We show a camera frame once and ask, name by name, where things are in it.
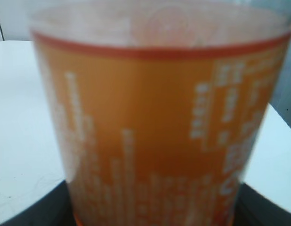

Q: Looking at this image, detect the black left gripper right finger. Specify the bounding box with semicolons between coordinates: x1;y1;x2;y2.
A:
234;183;291;226

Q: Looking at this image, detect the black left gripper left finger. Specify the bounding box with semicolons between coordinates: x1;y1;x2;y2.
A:
1;181;76;226

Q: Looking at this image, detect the orange soda plastic bottle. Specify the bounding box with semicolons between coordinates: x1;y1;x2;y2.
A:
28;0;291;226

